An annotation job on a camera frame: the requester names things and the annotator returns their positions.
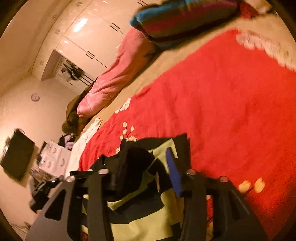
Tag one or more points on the white plastic drawer unit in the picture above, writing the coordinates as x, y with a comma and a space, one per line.
54, 159

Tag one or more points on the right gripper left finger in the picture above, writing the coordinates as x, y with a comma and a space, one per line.
60, 217

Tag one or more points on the white pink patterned blanket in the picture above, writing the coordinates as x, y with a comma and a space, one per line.
80, 144

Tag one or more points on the round wall clock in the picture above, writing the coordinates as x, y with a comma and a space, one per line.
35, 97

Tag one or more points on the red floral blanket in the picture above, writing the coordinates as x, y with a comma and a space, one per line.
235, 99

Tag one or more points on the cream pillow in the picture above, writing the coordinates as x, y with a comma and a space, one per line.
253, 8

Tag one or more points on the black wall television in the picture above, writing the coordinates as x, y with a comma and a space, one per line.
17, 156

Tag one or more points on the white wardrobe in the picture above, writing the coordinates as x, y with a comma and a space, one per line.
87, 33

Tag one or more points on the green black striped frog sweater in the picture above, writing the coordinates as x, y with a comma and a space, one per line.
150, 209

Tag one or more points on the hanging bags on rack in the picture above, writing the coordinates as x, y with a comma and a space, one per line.
74, 74

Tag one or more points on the multicolour striped blanket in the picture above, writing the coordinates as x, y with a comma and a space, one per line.
172, 22

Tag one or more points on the brown jacket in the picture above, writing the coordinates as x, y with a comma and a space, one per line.
74, 124

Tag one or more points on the pile of clothes on floor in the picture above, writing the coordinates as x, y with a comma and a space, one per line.
67, 141

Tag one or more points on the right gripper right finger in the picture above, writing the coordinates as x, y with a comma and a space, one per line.
213, 208

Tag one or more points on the pink quilt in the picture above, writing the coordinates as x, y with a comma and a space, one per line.
134, 54

